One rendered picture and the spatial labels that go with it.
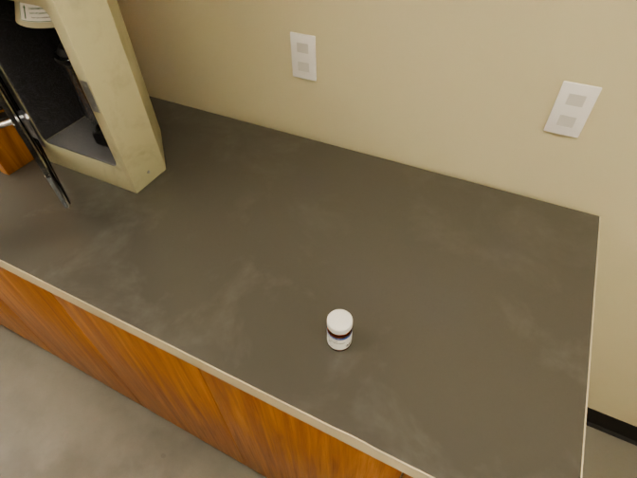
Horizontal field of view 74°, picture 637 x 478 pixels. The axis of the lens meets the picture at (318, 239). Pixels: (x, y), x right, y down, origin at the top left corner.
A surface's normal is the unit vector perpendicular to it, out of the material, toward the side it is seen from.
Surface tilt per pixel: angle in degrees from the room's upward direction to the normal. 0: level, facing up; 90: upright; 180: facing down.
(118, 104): 90
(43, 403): 0
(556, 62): 90
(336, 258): 0
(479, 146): 90
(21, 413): 0
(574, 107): 90
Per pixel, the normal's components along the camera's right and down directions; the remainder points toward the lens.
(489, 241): -0.02, -0.69
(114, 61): 0.90, 0.31
